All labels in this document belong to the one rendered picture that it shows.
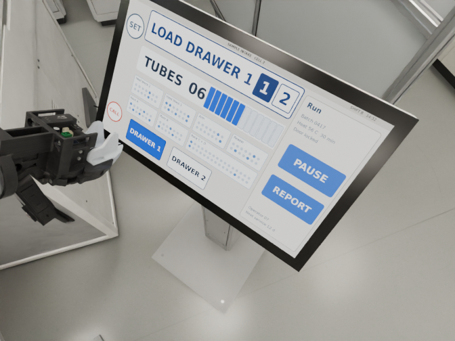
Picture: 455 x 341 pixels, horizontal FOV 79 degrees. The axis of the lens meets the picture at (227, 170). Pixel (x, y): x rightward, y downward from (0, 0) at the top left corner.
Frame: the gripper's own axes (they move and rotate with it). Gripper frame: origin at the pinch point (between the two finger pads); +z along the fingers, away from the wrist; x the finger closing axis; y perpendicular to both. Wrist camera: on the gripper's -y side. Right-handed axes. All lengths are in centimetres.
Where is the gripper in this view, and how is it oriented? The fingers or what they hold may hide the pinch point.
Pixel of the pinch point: (114, 149)
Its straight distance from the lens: 53.8
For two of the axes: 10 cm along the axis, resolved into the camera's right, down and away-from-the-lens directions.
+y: 4.2, -8.0, -4.4
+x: -8.2, -5.4, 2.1
